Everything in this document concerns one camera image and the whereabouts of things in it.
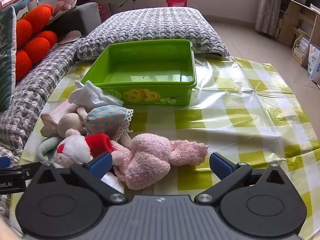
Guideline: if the white cotton glove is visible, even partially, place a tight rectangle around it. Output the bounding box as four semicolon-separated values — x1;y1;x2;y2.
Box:
68;81;124;112
101;172;125;194

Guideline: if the Santa Claus plush toy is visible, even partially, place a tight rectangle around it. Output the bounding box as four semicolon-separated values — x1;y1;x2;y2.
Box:
54;133;113;168

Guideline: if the green towel cloth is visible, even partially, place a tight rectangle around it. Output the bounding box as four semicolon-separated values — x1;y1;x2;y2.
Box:
34;137;63;164

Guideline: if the pink plush bunny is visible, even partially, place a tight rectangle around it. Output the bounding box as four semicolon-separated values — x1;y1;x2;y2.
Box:
111;133;208;190

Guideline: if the beige doll with blue dress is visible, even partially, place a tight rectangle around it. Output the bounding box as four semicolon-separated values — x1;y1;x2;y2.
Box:
40;105;134;147

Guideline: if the green plastic storage bin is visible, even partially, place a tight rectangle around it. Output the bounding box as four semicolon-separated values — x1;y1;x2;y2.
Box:
81;40;197;106

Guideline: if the green checkered plastic tablecloth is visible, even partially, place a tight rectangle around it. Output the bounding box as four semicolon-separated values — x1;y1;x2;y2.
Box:
10;56;320;240

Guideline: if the grey quilted sofa cover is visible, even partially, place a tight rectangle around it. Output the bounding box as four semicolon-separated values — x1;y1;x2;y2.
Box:
0;37;85;224

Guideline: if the white paper bag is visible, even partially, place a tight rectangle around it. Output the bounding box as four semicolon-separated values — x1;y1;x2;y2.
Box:
307;44;320;85

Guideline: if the white paper fan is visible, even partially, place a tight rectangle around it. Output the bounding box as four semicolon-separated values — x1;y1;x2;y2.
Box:
58;30;82;44

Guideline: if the dark green patterned pillow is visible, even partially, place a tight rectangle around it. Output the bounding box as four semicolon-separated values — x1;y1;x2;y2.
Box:
0;6;17;111

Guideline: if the grey sofa armrest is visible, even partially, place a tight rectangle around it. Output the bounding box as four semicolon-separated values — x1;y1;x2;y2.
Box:
45;2;101;37

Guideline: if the grey quilted ottoman cushion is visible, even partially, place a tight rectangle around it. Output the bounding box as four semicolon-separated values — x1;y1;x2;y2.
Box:
77;7;230;60

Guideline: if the wooden bookshelf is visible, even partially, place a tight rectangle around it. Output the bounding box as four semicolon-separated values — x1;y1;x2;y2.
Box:
274;0;319;68

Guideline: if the grey floral curtain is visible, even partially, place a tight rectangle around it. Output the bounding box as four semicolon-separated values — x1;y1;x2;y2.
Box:
255;0;281;36

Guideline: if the pink round plush toy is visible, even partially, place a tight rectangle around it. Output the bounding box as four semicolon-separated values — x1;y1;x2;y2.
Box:
52;0;77;16

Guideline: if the blue grey plush toy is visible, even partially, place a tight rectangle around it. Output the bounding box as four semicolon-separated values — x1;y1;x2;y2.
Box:
11;0;34;15

